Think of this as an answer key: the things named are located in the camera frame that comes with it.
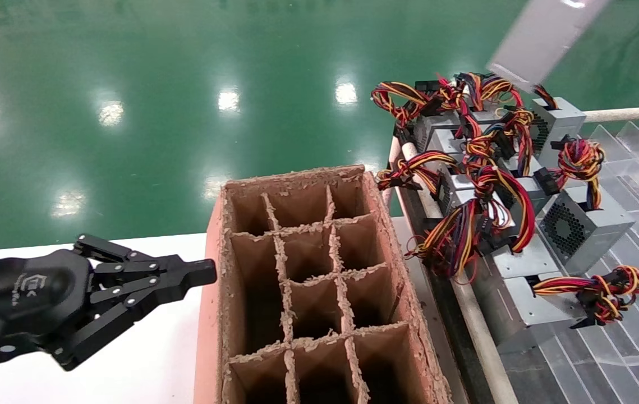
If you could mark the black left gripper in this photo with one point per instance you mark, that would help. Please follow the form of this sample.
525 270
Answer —
22 303

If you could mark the brown cardboard box with dividers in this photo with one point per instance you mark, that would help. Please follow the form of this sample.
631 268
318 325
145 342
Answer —
308 202

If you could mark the grey power supply units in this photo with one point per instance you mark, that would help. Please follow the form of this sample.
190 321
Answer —
487 348

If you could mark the clear acrylic divider tray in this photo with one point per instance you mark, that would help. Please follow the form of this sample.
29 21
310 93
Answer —
622 359

